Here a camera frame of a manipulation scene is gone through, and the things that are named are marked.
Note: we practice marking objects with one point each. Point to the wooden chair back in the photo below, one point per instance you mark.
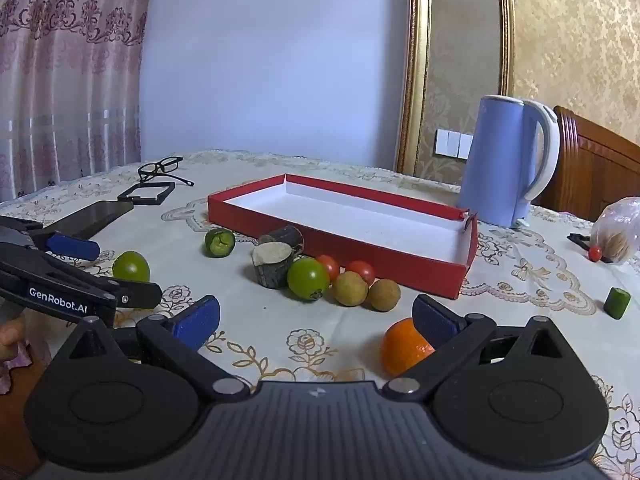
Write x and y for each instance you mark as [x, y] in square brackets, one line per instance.
[595, 165]

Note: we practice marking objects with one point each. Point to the black square frame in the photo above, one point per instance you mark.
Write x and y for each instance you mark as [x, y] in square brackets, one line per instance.
[150, 204]

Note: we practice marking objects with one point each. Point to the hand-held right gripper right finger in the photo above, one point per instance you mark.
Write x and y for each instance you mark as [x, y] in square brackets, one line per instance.
[435, 322]

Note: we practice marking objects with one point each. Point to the white wall light switch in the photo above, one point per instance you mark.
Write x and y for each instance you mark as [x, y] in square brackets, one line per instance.
[452, 142]

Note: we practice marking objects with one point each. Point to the person's left hand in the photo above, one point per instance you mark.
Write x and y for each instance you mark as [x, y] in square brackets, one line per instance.
[10, 340]

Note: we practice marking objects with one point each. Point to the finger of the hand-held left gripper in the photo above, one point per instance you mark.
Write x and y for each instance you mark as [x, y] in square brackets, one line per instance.
[142, 294]
[75, 247]

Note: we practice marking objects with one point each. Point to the black flat holder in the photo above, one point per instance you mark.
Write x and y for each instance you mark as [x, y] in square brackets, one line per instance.
[580, 240]

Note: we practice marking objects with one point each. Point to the blue electric kettle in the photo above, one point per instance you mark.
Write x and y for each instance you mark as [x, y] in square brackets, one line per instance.
[492, 160]

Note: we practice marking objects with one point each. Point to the black smartphone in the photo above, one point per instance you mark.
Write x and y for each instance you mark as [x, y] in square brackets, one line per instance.
[95, 217]

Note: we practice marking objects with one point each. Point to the shallow red cardboard box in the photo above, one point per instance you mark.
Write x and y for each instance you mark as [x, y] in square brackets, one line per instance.
[400, 265]

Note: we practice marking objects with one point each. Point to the brown longan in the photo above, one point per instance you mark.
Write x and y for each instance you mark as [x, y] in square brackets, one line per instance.
[384, 294]
[350, 287]

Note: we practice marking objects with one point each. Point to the gold wall frame moulding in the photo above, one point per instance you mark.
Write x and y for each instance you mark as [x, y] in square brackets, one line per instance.
[417, 60]

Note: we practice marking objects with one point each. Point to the black eyeglasses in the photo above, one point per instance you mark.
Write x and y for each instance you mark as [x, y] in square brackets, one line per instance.
[145, 174]

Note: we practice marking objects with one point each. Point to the clear plastic bag of toothpicks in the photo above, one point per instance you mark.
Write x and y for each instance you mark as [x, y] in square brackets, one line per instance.
[617, 230]

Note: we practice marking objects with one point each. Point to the round green fruit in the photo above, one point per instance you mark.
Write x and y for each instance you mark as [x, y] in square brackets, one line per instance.
[307, 277]
[131, 266]

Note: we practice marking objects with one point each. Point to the pink patterned curtain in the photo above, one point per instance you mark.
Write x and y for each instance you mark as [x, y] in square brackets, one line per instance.
[65, 85]

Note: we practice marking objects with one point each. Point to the cut green cucumber piece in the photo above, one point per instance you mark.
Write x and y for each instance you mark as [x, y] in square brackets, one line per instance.
[616, 302]
[219, 241]

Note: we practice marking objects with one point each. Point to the small red cherry tomato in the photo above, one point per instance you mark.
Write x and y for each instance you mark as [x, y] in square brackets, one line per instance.
[595, 253]

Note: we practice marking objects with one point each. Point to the orange mandarin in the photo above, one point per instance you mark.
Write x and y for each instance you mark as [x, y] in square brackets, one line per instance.
[400, 347]

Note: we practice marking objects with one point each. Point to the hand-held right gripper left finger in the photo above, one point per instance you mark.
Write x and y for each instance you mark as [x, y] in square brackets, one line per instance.
[197, 322]

